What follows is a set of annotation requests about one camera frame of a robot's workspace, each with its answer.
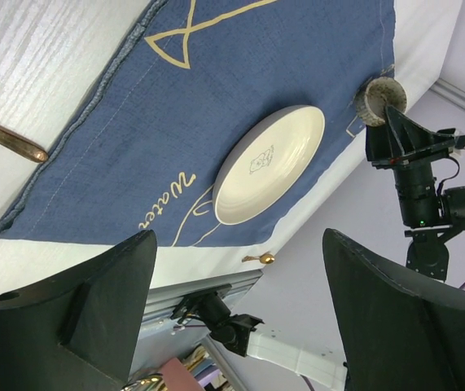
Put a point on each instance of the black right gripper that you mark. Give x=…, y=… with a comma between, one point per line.
x=432, y=214

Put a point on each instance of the right corner frame post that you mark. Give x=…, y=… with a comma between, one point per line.
x=449, y=92

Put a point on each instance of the small glass cup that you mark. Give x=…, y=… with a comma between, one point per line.
x=373, y=97

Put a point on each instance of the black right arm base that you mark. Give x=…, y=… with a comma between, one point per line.
x=207, y=305

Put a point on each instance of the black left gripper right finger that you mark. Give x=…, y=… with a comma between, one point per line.
x=400, y=330

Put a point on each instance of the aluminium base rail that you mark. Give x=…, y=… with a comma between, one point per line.
x=163, y=302

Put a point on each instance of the gold spoon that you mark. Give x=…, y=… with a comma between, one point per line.
x=264, y=259

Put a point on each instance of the cream ceramic plate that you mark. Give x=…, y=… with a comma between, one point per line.
x=266, y=162

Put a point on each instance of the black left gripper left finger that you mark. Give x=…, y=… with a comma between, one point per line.
x=78, y=329

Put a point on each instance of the blue cloth placemat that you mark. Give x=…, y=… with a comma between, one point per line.
x=188, y=82

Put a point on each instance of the copper fork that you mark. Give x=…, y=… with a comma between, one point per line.
x=22, y=146

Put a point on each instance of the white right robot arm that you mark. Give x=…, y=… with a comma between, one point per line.
x=247, y=336

